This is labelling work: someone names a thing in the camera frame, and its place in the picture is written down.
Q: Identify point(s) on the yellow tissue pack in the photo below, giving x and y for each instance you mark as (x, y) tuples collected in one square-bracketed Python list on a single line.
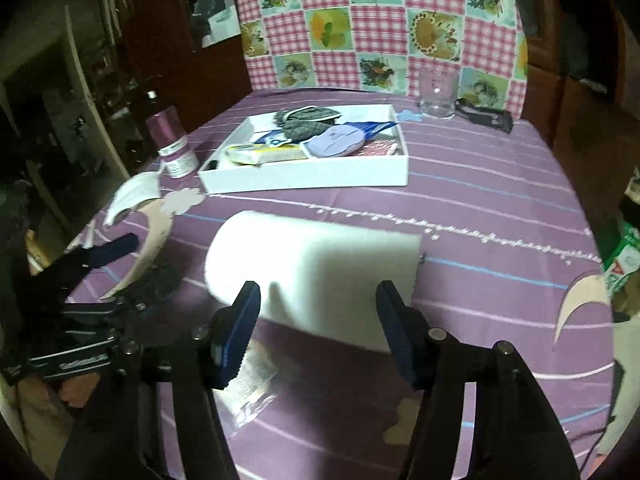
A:
[(265, 154)]

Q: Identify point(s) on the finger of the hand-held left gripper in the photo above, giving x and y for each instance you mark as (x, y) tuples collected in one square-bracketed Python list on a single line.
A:
[(160, 280), (117, 247)]

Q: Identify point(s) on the purple bottle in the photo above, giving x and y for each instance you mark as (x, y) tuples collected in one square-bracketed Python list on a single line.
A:
[(167, 130)]

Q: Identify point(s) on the green plaid pouch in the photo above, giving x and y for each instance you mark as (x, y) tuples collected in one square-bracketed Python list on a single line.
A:
[(305, 125)]

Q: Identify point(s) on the clear plastic packet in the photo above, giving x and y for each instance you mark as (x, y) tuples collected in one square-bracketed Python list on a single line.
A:
[(255, 375)]

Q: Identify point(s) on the purple striped tablecloth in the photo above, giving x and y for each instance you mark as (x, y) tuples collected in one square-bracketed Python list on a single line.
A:
[(475, 200)]

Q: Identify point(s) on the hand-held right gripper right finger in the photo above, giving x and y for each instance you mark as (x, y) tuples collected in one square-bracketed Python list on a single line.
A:
[(400, 335)]

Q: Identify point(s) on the white face mask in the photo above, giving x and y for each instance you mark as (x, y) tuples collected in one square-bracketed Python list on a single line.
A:
[(132, 192)]

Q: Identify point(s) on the lavender cloth pad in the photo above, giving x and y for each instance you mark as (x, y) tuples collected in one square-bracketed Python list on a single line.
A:
[(335, 141)]

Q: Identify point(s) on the white door frame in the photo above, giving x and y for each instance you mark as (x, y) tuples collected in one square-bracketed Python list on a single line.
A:
[(95, 110)]

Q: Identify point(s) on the white paper roll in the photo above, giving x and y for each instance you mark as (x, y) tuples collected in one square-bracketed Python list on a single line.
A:
[(310, 265)]

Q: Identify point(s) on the black clip tool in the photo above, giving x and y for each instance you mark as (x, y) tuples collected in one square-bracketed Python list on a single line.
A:
[(487, 117)]

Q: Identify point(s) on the dark wooden cabinet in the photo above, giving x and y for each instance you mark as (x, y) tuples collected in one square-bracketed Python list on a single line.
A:
[(575, 135), (210, 75)]

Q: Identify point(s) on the green cardboard box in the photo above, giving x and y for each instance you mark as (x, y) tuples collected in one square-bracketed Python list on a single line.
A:
[(622, 260)]

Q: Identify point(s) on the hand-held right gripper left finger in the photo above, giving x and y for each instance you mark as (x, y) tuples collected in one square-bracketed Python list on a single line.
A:
[(240, 340)]

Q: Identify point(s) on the dark blue bag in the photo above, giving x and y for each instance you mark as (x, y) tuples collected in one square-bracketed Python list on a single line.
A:
[(372, 127)]

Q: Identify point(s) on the white cardboard box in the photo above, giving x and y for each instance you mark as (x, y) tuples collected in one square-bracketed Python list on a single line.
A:
[(300, 177)]

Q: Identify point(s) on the clear drinking glass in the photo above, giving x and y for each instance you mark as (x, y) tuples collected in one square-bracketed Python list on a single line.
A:
[(437, 95)]

